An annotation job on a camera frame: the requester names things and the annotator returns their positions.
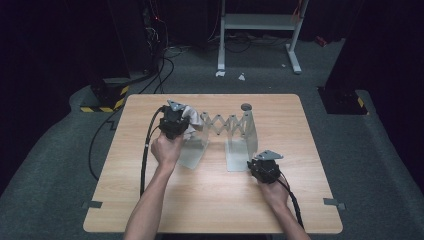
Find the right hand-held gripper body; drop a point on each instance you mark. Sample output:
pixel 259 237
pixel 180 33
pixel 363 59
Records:
pixel 268 171

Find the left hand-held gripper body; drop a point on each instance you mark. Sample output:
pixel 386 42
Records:
pixel 173 123

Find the grey metal extendable bookend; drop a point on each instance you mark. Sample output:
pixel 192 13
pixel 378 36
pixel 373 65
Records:
pixel 240 150

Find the white quilted cloth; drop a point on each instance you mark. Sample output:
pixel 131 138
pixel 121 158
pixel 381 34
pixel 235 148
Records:
pixel 195 118

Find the person's right hand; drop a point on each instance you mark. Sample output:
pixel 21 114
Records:
pixel 275 195

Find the person's left hand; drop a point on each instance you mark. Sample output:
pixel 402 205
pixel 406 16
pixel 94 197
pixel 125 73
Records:
pixel 166 151

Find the grey tape piece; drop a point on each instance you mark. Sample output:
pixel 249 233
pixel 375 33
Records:
pixel 92 204
pixel 333 202

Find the black base with yellow stripes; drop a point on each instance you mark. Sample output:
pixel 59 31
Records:
pixel 106 95

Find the black equipment rack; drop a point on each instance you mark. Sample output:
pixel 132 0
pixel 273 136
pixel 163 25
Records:
pixel 133 33

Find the black perforated base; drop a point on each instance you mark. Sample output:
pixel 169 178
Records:
pixel 340 101

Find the white metal stand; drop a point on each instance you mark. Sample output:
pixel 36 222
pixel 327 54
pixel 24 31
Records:
pixel 256 21

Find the red object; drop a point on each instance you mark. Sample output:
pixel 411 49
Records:
pixel 321 41

